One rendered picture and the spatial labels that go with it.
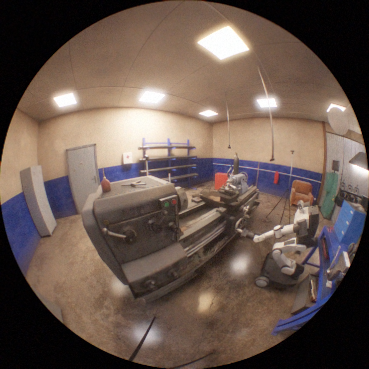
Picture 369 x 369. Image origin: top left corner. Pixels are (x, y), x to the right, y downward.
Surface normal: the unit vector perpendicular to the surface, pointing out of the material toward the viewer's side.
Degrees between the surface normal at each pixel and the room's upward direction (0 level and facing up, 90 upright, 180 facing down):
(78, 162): 90
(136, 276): 32
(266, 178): 90
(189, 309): 0
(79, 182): 90
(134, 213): 90
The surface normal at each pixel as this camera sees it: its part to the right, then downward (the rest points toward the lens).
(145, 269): 0.31, -0.71
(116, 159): 0.62, 0.20
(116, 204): 0.43, -0.54
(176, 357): -0.02, -0.96
